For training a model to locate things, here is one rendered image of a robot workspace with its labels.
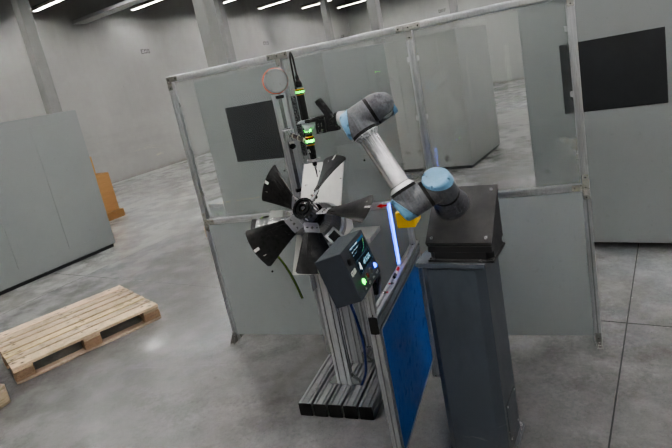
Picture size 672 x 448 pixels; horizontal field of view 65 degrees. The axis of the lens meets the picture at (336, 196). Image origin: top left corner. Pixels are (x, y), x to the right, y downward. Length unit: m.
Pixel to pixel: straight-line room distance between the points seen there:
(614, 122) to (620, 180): 0.48
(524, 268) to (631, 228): 1.70
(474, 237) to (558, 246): 1.19
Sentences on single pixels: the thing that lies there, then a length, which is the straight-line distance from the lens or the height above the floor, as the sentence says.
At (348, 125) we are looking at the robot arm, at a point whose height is 1.64.
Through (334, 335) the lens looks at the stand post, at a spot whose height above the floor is 0.41.
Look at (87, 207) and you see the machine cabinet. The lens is 8.25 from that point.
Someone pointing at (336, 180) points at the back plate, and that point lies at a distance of 3.04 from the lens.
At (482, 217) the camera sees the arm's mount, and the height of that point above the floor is 1.17.
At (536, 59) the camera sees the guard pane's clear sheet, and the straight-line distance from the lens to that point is 3.14.
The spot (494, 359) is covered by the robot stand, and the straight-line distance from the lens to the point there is 2.48.
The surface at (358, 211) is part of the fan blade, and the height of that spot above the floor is 1.18.
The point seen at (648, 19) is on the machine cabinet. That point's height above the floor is 1.79.
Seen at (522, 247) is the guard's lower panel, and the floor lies 0.64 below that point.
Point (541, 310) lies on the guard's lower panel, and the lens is 3.53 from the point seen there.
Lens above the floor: 1.86
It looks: 13 degrees down
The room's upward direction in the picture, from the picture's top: 11 degrees counter-clockwise
